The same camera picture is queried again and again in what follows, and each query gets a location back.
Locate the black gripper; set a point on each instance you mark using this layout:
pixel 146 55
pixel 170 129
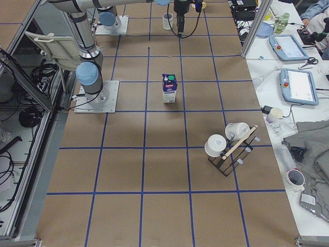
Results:
pixel 181 7

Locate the wooden rack handle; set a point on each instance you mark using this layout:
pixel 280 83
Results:
pixel 244 138

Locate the white mug on rack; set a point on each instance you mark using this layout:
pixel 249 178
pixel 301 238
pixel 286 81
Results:
pixel 236 131
pixel 215 145

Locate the small purple white cup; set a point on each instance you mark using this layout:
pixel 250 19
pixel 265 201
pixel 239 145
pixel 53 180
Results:
pixel 275 114

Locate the blue white milk carton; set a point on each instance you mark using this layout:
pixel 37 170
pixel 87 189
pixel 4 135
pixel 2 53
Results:
pixel 169 88

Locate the teach pendant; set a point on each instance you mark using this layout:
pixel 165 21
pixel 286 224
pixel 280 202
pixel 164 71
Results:
pixel 287 48
pixel 298 86

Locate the blue plate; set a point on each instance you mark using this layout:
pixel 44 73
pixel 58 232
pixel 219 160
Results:
pixel 265 30

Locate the white plastic chair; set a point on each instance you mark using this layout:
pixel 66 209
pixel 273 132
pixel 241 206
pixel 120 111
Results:
pixel 62 49

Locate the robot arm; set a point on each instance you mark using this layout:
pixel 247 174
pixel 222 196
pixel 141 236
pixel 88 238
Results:
pixel 89 71
pixel 112 24

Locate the white red rimmed mug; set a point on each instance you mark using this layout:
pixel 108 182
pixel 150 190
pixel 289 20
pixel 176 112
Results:
pixel 295 180

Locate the person at desk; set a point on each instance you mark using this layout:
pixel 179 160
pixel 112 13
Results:
pixel 313 20

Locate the aluminium frame post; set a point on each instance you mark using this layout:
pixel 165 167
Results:
pixel 259 17

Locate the black wire mug rack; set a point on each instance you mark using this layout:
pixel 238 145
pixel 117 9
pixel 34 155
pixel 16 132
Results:
pixel 226 167

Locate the lower teach pendant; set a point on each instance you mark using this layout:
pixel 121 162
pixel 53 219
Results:
pixel 298 86

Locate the upper teach pendant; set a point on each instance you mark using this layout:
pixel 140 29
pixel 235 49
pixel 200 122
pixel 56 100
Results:
pixel 287 48

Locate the grey cloth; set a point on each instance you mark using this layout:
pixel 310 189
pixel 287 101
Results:
pixel 309 149

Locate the light grey plastic cup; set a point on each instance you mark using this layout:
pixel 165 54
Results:
pixel 167 21

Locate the black scissors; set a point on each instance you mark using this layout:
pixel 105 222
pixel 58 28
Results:
pixel 310 61

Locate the green drinking bottle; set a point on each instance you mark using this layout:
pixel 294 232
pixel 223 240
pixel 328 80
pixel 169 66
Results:
pixel 281 23

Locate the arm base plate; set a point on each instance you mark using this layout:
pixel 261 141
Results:
pixel 104 103
pixel 119 28

